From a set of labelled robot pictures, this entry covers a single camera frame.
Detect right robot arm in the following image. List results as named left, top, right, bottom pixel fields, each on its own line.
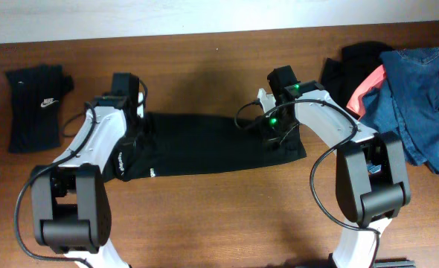
left=257, top=66, right=416, bottom=267

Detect black t-shirt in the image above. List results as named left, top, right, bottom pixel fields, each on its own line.
left=103, top=112, right=307, bottom=182

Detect blue denim jeans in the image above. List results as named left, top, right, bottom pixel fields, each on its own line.
left=360, top=47, right=439, bottom=175

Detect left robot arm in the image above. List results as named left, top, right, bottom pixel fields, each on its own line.
left=23, top=73, right=148, bottom=267

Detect black Nike sock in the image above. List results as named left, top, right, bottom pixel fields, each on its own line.
left=5, top=64, right=74, bottom=153

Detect pink paper tag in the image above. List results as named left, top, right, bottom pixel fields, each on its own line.
left=346, top=65, right=387, bottom=118

